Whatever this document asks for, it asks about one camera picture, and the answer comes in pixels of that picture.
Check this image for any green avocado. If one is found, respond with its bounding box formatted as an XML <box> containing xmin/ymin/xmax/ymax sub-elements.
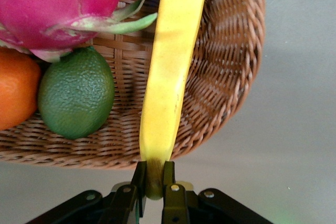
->
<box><xmin>38</xmin><ymin>46</ymin><xmax>116</xmax><ymax>141</ymax></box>

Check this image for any brown wicker basket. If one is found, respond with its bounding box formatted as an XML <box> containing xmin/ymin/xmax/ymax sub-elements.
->
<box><xmin>0</xmin><ymin>0</ymin><xmax>266</xmax><ymax>170</ymax></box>

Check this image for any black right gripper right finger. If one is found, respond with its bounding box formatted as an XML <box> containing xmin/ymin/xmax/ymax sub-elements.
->
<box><xmin>161</xmin><ymin>161</ymin><xmax>274</xmax><ymax>224</ymax></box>

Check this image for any yellow banana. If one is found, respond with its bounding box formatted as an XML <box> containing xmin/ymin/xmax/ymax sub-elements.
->
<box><xmin>139</xmin><ymin>0</ymin><xmax>210</xmax><ymax>200</ymax></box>

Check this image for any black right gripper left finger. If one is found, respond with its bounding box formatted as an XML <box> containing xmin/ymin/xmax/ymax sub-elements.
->
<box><xmin>26</xmin><ymin>161</ymin><xmax>148</xmax><ymax>224</ymax></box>

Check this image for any orange fruit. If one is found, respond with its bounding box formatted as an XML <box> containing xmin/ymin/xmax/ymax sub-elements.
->
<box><xmin>0</xmin><ymin>48</ymin><xmax>43</xmax><ymax>131</ymax></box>

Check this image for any pink dragon fruit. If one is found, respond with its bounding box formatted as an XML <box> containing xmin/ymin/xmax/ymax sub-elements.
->
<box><xmin>0</xmin><ymin>0</ymin><xmax>158</xmax><ymax>63</ymax></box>

